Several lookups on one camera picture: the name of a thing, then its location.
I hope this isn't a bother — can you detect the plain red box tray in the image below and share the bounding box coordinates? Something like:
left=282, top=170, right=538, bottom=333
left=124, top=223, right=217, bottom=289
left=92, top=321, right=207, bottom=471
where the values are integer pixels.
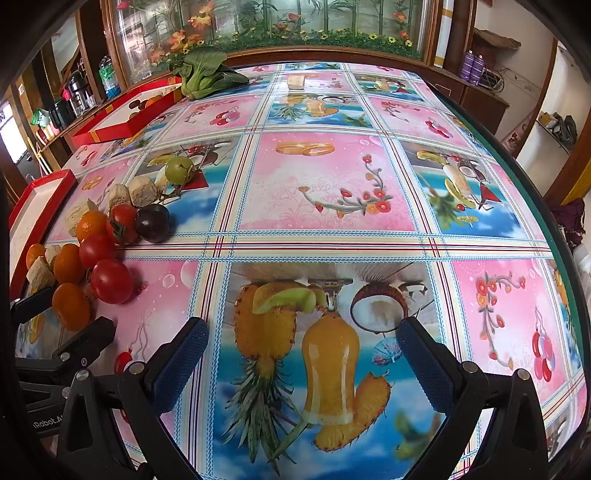
left=8, top=169, right=78, bottom=301

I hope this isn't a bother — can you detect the black steel thermos jug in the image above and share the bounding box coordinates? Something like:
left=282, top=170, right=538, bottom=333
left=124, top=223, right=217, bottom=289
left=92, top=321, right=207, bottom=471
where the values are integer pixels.
left=67, top=69, right=95, bottom=114

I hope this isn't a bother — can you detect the fruit print plastic tablecloth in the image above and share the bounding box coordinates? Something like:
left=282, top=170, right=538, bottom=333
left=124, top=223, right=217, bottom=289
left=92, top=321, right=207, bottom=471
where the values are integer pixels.
left=9, top=62, right=578, bottom=480

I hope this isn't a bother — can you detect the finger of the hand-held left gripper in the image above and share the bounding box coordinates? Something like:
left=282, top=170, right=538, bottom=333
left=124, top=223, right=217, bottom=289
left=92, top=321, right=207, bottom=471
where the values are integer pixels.
left=9, top=288, right=55, bottom=325
left=16, top=318, right=116, bottom=385

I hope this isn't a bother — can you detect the clear bottle green label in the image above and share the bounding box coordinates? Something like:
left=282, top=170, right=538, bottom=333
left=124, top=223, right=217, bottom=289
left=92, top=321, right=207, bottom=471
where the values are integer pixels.
left=99, top=55, right=121, bottom=99

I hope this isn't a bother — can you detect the red tomato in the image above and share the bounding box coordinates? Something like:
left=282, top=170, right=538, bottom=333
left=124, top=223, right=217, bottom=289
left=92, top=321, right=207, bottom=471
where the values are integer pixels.
left=107, top=204, right=139, bottom=245
left=78, top=233, right=116, bottom=269
left=90, top=258, right=134, bottom=305

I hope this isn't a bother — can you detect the green bok choy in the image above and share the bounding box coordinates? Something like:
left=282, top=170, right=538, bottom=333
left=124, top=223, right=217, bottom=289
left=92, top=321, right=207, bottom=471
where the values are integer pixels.
left=168, top=46, right=251, bottom=100

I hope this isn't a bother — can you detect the bright window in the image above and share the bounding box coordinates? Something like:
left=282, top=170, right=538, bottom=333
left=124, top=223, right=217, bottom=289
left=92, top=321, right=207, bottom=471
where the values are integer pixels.
left=0, top=104, right=19, bottom=162

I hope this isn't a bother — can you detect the dark maroon cloth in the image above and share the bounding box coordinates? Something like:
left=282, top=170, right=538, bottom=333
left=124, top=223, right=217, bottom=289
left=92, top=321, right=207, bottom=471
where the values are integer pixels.
left=549, top=198, right=587, bottom=250

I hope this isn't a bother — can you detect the round green fruit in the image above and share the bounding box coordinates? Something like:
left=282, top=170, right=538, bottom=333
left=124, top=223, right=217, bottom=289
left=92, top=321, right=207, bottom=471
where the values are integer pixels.
left=165, top=157, right=195, bottom=184

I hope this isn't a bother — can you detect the floral glass wooden cabinet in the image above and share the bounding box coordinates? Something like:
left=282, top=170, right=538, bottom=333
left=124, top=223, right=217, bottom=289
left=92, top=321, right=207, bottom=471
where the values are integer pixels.
left=99, top=0, right=476, bottom=77

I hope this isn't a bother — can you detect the dark purple plum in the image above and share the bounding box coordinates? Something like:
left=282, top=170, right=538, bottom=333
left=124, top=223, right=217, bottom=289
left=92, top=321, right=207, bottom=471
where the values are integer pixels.
left=135, top=204, right=171, bottom=243

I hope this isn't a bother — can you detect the black kettle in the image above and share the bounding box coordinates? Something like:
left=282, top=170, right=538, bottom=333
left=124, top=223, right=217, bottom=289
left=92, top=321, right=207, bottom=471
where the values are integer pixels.
left=48, top=98, right=75, bottom=130

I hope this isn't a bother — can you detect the red box tray gold ribbon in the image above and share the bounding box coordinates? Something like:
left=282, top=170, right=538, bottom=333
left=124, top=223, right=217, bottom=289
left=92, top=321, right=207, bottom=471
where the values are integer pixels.
left=71, top=76, right=183, bottom=146

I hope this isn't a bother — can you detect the wire rack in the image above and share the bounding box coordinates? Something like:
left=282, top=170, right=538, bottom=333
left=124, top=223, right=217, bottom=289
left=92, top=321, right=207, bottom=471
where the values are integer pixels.
left=482, top=67, right=507, bottom=94

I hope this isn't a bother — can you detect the wicker basket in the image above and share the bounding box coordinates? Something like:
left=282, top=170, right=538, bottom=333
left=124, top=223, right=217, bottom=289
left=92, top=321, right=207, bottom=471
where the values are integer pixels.
left=473, top=28, right=520, bottom=51

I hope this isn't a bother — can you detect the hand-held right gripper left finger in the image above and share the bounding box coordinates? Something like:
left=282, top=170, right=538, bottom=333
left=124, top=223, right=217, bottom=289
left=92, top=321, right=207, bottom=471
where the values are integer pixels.
left=58, top=318, right=211, bottom=480

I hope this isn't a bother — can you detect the wooden shelf unit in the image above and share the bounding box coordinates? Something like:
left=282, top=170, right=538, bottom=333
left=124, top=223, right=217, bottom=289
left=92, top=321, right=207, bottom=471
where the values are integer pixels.
left=18, top=0, right=121, bottom=162

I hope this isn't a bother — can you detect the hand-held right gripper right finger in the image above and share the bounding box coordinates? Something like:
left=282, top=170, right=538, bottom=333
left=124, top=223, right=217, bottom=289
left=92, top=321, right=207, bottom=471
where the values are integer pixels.
left=397, top=318, right=561, bottom=480

